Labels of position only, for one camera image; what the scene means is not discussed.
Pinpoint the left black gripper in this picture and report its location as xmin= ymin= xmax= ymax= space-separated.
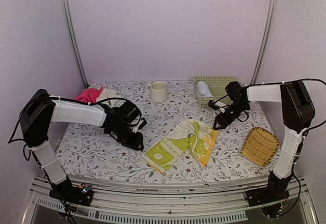
xmin=111 ymin=123 xmax=144 ymax=150

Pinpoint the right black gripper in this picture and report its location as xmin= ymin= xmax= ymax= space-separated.
xmin=213 ymin=101 xmax=250 ymax=130

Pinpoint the light blue towel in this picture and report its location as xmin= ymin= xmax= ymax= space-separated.
xmin=197 ymin=81 xmax=213 ymax=97

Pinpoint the cream green patterned towel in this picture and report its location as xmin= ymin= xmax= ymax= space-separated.
xmin=142 ymin=119 xmax=219 ymax=174

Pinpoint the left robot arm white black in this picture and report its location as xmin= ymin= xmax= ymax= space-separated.
xmin=18 ymin=89 xmax=147 ymax=206

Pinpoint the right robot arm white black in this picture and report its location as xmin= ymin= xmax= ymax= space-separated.
xmin=213 ymin=80 xmax=315 ymax=206

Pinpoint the green plastic basket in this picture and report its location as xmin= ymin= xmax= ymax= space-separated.
xmin=194 ymin=76 xmax=239 ymax=107

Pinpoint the white cream small towel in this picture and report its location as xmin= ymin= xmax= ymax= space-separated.
xmin=96 ymin=88 xmax=120 ymax=107

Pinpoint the yellow bamboo tray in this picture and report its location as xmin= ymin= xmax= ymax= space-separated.
xmin=240 ymin=127 xmax=280 ymax=168

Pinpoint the pink rolled towel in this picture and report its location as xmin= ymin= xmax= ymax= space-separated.
xmin=74 ymin=87 xmax=103 ymax=103

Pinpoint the cream ceramic mug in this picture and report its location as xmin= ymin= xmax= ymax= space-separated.
xmin=145 ymin=81 xmax=168 ymax=102

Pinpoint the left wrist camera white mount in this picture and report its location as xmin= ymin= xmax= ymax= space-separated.
xmin=132 ymin=118 xmax=147 ymax=133

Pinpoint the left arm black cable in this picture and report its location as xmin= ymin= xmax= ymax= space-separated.
xmin=7 ymin=97 xmax=133 ymax=145

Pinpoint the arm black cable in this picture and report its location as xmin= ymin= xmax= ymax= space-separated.
xmin=212 ymin=78 xmax=326 ymax=133
xmin=7 ymin=97 xmax=133 ymax=145

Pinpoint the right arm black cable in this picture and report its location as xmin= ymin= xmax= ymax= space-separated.
xmin=212 ymin=78 xmax=326 ymax=133

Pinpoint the right aluminium frame post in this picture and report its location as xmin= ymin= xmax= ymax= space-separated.
xmin=250 ymin=0 xmax=277 ymax=85

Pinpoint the aluminium frame post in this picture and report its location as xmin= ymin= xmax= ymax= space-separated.
xmin=61 ymin=0 xmax=89 ymax=88
xmin=250 ymin=0 xmax=277 ymax=85

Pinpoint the left aluminium frame post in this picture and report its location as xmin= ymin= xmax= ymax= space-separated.
xmin=61 ymin=0 xmax=89 ymax=88

